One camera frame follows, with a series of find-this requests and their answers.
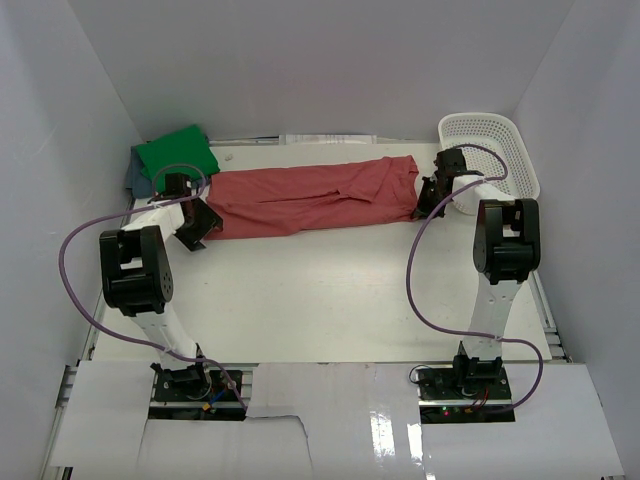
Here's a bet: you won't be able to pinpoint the red t-shirt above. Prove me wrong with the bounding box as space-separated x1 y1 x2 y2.
206 155 419 240

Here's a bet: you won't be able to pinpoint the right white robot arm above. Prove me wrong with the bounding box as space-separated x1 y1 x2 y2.
413 144 541 401

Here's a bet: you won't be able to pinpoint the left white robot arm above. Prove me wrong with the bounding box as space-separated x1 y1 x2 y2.
99 172 223 400

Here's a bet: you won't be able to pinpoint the green folded t-shirt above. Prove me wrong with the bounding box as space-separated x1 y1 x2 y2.
132 125 220 198

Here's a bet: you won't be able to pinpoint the blue folded t-shirt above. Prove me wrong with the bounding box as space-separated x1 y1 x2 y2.
124 144 211 201

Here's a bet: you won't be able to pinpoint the white plastic basket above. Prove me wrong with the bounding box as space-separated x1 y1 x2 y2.
438 112 540 199

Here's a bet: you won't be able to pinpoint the white paper sheets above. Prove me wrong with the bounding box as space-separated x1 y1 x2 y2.
278 134 377 146

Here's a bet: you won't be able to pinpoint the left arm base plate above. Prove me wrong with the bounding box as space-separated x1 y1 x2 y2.
148 363 252 422

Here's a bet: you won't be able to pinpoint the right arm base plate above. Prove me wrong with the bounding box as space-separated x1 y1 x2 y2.
408 364 516 425

